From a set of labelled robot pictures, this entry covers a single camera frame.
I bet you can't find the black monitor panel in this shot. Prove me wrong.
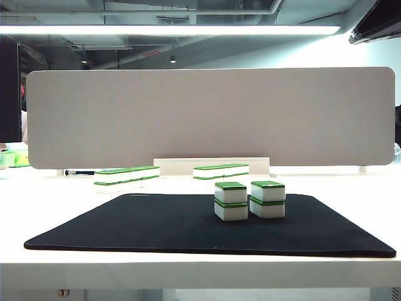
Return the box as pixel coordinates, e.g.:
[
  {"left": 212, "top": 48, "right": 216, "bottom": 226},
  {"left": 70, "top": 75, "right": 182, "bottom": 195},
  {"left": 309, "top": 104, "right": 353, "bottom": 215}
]
[{"left": 0, "top": 34, "right": 22, "bottom": 144}]

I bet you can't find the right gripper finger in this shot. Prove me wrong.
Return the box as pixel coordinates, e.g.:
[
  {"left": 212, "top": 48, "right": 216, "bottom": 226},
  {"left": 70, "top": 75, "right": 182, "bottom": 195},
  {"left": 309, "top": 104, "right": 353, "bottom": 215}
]
[
  {"left": 349, "top": 29, "right": 401, "bottom": 45},
  {"left": 353, "top": 0, "right": 401, "bottom": 35}
]

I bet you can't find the grey desk partition panel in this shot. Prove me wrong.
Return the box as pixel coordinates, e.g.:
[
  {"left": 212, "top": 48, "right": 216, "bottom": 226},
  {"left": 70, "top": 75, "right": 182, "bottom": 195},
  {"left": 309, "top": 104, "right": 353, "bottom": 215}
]
[{"left": 26, "top": 66, "right": 396, "bottom": 170}]

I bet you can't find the bright green box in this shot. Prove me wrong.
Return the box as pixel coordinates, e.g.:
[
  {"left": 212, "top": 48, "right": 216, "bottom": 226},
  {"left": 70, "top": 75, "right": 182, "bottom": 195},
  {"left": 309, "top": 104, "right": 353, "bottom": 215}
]
[{"left": 14, "top": 149, "right": 29, "bottom": 167}]

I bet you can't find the long white light strip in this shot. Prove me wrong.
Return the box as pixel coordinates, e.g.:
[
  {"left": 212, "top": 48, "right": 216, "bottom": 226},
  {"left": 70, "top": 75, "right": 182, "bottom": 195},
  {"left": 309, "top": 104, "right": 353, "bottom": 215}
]
[{"left": 0, "top": 25, "right": 341, "bottom": 36}]

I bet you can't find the white cable tray lid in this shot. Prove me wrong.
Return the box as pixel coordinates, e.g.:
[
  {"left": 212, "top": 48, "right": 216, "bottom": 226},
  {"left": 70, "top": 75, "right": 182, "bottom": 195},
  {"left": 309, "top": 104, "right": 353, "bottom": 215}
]
[{"left": 153, "top": 157, "right": 271, "bottom": 178}]

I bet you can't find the black mouse mat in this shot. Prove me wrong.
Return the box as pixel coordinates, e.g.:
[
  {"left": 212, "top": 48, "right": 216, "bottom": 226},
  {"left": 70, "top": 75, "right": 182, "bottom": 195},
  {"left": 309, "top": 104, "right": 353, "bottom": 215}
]
[{"left": 23, "top": 193, "right": 398, "bottom": 259}]

